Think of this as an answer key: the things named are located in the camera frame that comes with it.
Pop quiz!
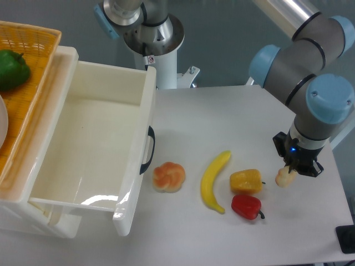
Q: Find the black device at table edge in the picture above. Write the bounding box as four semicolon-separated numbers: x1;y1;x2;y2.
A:
336;225;355;254

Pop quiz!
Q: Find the white plate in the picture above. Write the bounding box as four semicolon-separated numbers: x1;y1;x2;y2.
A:
0;97;8;147

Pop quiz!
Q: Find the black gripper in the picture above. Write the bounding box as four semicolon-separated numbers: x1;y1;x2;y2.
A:
272;130;324;177

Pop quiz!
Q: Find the green toy bell pepper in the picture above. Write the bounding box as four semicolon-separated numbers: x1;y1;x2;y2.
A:
1;49;31;91

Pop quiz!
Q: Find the yellow toy bell pepper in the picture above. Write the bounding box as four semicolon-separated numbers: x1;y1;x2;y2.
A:
230;169;263;195

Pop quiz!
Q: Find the white drawer cabinet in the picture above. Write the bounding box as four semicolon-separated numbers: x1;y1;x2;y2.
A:
1;46;81;238

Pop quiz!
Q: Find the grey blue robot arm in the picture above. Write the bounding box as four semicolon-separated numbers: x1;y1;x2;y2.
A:
94;1;354;177

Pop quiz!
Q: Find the white metal frame bracket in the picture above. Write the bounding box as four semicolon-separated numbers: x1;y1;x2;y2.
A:
329;110;354;149

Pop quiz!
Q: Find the yellow toy banana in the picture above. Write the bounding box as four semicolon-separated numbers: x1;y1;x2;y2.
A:
200;150;231;214

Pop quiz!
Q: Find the red toy bell pepper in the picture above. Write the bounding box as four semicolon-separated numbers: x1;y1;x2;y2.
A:
231;195;265;220

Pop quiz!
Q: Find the black drawer handle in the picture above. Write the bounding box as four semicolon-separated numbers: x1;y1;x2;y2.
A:
139;126;156;175

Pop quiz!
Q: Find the orange woven plastic basket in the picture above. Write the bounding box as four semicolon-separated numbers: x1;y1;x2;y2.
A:
1;21;62;187

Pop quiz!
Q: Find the white open upper drawer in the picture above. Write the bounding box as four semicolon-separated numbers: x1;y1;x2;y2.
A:
30;62;156;236

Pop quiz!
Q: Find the orange twisted donut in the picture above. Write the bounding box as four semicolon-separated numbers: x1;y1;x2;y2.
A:
153;162;186;193

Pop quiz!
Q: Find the beige ring donut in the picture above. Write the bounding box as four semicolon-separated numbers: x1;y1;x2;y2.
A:
275;166;297;188

